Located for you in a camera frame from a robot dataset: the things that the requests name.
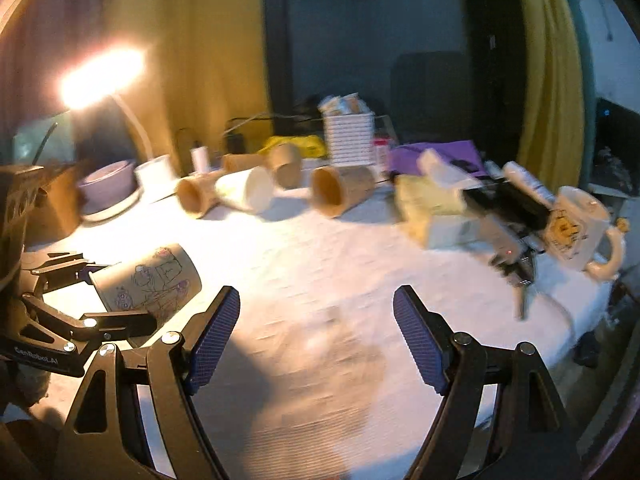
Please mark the cartoon printed brown paper cup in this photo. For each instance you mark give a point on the cartoon printed brown paper cup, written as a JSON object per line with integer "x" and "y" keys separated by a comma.
{"x": 161, "y": 283}

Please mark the plain brown paper cup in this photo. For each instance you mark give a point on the plain brown paper cup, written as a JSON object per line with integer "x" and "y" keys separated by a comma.
{"x": 285, "y": 162}

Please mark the white bear print mug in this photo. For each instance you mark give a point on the white bear print mug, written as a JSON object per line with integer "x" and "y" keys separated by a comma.
{"x": 577, "y": 224}

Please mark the black power adapter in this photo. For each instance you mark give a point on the black power adapter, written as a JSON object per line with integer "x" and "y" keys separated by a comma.
{"x": 234, "y": 143}

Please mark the white tube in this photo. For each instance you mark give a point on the white tube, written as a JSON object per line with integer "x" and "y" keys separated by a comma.
{"x": 528, "y": 184}

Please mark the purple bowl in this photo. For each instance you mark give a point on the purple bowl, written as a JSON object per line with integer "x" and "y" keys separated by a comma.
{"x": 107, "y": 186}

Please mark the yellow curtain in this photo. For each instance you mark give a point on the yellow curtain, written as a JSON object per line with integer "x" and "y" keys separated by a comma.
{"x": 552, "y": 140}

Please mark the white textured tablecloth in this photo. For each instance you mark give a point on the white textured tablecloth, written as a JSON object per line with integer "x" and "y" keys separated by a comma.
{"x": 317, "y": 381}

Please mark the yellow tissue box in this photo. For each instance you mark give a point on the yellow tissue box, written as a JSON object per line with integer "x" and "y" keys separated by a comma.
{"x": 434, "y": 217}

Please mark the white perforated basket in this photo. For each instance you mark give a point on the white perforated basket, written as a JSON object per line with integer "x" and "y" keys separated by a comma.
{"x": 349, "y": 139}

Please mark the white scalloped plate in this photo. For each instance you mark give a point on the white scalloped plate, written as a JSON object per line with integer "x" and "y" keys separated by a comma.
{"x": 111, "y": 211}

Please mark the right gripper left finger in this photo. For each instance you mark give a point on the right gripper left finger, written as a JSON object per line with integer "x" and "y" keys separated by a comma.
{"x": 103, "y": 437}

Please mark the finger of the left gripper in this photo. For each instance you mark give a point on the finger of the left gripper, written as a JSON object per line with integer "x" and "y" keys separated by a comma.
{"x": 58, "y": 270}
{"x": 49, "y": 330}

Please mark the white charger plug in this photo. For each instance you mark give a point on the white charger plug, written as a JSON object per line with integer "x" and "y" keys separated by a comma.
{"x": 200, "y": 160}

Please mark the cardboard box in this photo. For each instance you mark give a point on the cardboard box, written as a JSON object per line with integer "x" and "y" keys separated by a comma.
{"x": 39, "y": 205}

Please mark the black box device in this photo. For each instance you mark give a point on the black box device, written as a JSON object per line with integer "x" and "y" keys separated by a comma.
{"x": 507, "y": 202}

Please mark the far lying brown cup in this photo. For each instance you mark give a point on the far lying brown cup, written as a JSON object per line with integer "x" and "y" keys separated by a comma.
{"x": 240, "y": 162}

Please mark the white desk lamp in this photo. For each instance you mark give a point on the white desk lamp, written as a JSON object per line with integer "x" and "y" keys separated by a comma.
{"x": 108, "y": 74}

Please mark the yellow plastic bag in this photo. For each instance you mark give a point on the yellow plastic bag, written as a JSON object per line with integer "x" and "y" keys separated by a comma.
{"x": 311, "y": 146}

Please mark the brown paper cup behind white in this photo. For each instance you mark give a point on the brown paper cup behind white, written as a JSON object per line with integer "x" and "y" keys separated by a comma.
{"x": 197, "y": 194}

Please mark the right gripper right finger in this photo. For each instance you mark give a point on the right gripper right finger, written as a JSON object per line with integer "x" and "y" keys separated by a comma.
{"x": 530, "y": 435}

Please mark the patterned brown paper cup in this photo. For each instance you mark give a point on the patterned brown paper cup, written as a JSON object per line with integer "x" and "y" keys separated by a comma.
{"x": 335, "y": 190}

